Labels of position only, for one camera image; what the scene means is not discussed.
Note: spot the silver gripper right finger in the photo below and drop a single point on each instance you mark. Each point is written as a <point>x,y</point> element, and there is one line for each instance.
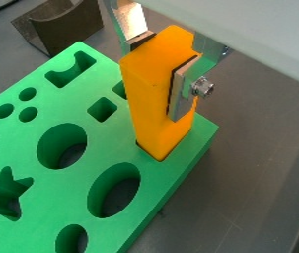
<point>188,82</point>

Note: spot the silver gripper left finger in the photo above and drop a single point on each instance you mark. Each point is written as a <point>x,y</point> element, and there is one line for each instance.
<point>129,23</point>

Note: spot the orange rectangular block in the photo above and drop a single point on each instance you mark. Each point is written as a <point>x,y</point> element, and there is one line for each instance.
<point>145,70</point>

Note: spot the dark grey curved foam block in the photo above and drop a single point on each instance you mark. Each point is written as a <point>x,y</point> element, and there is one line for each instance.
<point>59,23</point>

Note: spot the green foam shape-sorting board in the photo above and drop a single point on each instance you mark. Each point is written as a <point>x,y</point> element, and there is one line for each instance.
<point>80,189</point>

